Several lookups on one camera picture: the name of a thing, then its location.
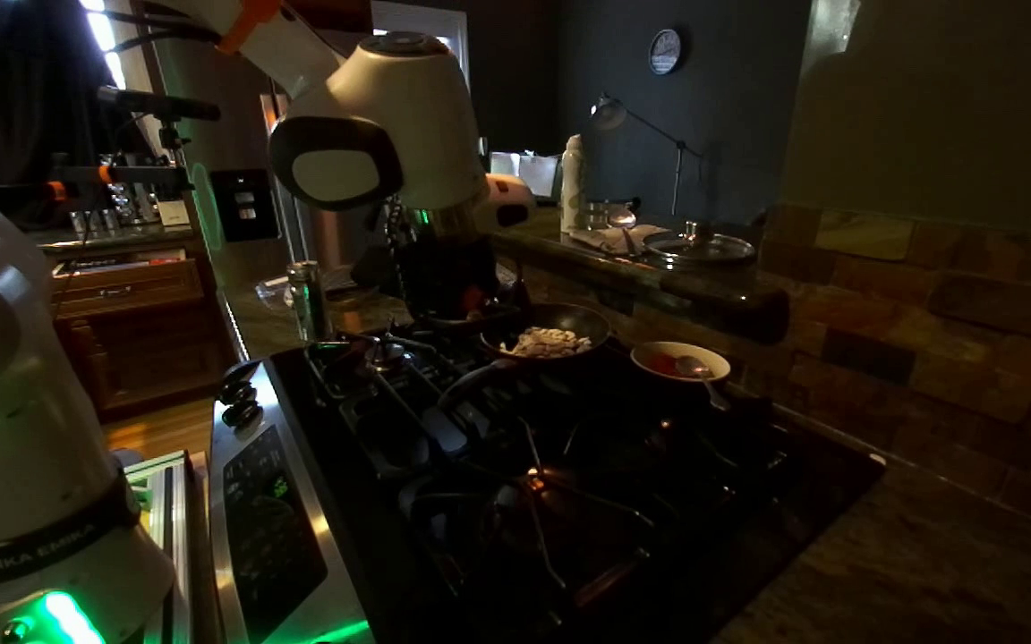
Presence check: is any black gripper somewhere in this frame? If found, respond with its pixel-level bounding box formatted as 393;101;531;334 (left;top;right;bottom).
398;224;504;329

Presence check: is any black frying pan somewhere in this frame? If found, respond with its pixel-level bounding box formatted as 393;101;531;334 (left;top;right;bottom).
437;301;615;409

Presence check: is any small white bowl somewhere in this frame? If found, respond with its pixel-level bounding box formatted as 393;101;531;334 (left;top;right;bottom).
627;337;732;388

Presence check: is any white box appliance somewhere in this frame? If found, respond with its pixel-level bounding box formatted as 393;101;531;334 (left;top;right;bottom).
482;146;563;200

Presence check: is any dark slim bottle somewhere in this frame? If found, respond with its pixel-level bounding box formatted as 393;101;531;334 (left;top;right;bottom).
292;256;334;342

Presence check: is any white plastic bottle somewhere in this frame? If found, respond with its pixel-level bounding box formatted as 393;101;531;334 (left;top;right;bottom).
556;127;595;238

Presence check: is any small shiny glass cup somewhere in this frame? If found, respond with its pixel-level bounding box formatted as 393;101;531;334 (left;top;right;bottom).
255;270;304;315

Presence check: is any black gas stove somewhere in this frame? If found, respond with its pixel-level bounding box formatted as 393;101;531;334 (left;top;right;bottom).
204;301;888;644

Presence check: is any black desk lamp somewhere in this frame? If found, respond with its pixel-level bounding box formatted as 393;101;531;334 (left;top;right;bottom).
584;98;719;248

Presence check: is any wooden drawer cabinet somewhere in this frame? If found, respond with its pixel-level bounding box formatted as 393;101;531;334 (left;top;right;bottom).
36;235;239;422

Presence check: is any dark wall switch plate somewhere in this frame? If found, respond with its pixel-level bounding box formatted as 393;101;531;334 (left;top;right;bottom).
206;165;280;242

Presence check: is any round wall clock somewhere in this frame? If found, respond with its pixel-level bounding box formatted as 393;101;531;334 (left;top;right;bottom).
649;26;687;80

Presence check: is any metal robot mount plate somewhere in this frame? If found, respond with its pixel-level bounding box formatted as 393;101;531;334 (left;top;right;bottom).
119;446;204;644

